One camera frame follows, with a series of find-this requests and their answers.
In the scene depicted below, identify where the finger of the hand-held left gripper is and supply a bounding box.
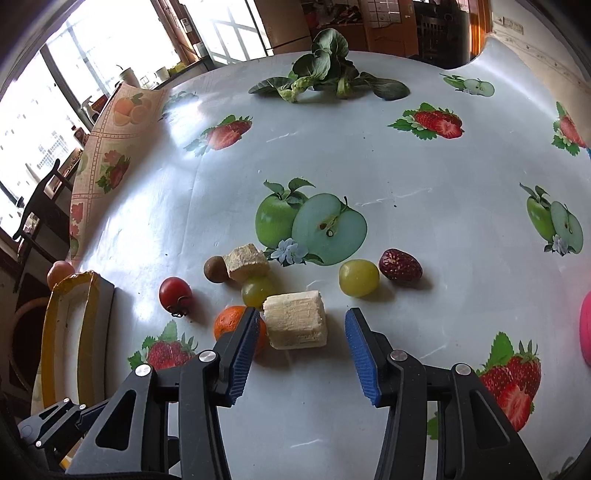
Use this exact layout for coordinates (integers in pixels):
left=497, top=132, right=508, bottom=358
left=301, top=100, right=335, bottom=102
left=18, top=399, right=112, bottom=448

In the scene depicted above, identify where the white foam tray yellow taped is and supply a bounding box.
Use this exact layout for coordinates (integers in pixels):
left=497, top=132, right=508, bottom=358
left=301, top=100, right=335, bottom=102
left=31, top=271, right=116, bottom=416

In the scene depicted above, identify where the tangerine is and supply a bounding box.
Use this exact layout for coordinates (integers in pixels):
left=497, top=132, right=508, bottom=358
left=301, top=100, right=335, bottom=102
left=213, top=305, right=269, bottom=354

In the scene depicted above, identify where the pink object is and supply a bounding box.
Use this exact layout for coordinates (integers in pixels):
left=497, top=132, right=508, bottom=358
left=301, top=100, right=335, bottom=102
left=579, top=291, right=591, bottom=365

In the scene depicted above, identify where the dark wooden chair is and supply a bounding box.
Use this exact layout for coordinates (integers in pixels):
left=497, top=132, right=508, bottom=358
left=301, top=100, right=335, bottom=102
left=13, top=159, right=75, bottom=296

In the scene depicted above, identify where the red apple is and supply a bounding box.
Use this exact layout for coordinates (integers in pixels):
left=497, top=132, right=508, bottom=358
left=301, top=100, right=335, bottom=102
left=47, top=261, right=75, bottom=289

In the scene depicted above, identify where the brown longan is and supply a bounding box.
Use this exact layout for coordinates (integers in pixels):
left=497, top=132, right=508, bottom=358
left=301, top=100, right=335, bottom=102
left=203, top=256, right=230, bottom=284

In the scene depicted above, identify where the small peeled sugarcane piece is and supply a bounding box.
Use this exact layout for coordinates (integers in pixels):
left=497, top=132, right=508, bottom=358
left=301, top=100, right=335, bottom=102
left=222, top=243, right=271, bottom=283

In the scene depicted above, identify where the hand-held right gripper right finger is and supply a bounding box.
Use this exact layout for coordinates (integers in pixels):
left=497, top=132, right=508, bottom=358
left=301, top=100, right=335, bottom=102
left=344, top=307, right=543, bottom=480

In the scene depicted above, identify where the large peeled sugarcane piece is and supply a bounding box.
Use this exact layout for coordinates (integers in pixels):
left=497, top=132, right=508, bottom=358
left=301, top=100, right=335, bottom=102
left=262, top=289, right=329, bottom=350

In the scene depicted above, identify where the cherry tomato with stem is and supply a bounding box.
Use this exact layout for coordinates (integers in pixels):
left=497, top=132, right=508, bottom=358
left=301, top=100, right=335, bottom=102
left=159, top=276, right=195, bottom=318

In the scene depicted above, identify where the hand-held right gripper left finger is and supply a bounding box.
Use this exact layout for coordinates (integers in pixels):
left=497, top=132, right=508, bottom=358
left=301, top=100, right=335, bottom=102
left=65, top=306, right=262, bottom=480

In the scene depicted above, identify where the brown cabinet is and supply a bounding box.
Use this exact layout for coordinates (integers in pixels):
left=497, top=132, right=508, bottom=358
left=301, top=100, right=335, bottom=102
left=253, top=0, right=315, bottom=56

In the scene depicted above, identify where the hula hoop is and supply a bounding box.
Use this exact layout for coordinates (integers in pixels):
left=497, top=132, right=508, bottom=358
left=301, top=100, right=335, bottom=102
left=9, top=298, right=49, bottom=393

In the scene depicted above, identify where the green grape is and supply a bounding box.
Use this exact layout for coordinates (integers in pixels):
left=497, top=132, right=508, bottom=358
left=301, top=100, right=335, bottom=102
left=240, top=276, right=274, bottom=309
left=339, top=259, right=380, bottom=297

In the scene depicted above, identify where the dried red date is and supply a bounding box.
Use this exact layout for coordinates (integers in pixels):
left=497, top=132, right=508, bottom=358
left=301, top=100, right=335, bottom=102
left=379, top=248, right=424, bottom=283

